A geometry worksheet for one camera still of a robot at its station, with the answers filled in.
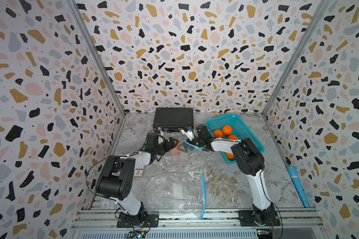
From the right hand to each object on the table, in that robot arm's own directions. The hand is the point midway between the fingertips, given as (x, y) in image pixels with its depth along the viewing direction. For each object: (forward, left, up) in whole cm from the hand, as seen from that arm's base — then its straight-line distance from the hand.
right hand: (181, 144), depth 97 cm
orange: (-6, +3, +3) cm, 8 cm away
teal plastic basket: (+15, -41, -2) cm, 43 cm away
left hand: (-1, +3, +3) cm, 5 cm away
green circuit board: (-48, +18, -5) cm, 51 cm away
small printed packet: (-18, +24, -3) cm, 31 cm away
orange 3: (+11, -25, -1) cm, 27 cm away
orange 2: (+14, -32, -2) cm, 35 cm away
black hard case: (+21, +9, +1) cm, 23 cm away
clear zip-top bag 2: (-29, +1, -5) cm, 29 cm away
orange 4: (+9, -35, -3) cm, 36 cm away
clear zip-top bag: (-7, -2, -4) cm, 8 cm away
